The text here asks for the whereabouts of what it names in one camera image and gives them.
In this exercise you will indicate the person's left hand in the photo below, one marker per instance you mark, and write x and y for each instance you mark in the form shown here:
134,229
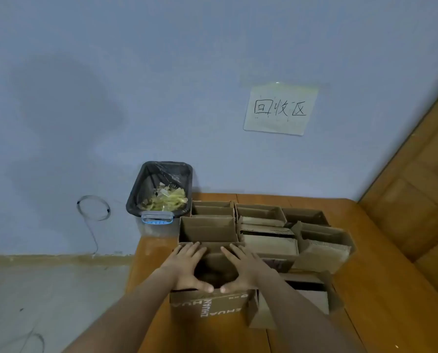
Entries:
182,270

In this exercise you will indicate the person's right hand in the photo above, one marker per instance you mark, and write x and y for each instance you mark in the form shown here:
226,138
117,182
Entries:
250,272

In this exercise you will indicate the person's left little finger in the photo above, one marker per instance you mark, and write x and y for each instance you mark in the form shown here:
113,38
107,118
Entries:
177,254

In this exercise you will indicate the person's right little finger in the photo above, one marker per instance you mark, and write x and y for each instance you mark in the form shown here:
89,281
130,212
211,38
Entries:
256,262

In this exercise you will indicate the person's right middle finger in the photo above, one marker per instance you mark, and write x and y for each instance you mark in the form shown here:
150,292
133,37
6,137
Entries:
238,250

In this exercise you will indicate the person's left middle finger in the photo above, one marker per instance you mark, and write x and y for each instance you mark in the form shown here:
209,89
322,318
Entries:
194,249

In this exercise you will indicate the person's right thumb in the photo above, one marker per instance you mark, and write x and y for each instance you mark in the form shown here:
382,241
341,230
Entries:
229,287

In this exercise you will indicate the person's left thumb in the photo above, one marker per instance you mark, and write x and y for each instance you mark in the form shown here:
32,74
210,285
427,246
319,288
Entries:
203,287

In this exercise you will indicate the white-printed cardboard carton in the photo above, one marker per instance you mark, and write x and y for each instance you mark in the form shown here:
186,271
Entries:
219,305

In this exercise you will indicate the person's right forearm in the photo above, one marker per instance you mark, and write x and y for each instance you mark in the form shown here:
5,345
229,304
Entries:
300,319

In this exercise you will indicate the person's left forearm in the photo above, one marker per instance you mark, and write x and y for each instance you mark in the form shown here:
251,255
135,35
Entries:
127,312

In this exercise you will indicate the cluster of open cardboard boxes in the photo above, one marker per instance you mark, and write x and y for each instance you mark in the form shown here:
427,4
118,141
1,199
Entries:
208,228

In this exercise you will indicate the clear plastic bin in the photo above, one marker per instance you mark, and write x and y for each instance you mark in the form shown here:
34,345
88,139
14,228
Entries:
156,221

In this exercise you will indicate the yellowish tape scraps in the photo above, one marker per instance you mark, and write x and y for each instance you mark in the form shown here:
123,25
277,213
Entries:
167,200

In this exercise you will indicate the black bin liner bag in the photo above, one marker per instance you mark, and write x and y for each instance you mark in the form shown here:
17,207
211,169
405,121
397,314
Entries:
160,176

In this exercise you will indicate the handwritten paper sign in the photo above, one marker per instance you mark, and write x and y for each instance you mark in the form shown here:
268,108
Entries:
280,108

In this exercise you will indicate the wooden door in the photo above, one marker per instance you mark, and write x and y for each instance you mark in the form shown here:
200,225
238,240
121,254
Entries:
417,202

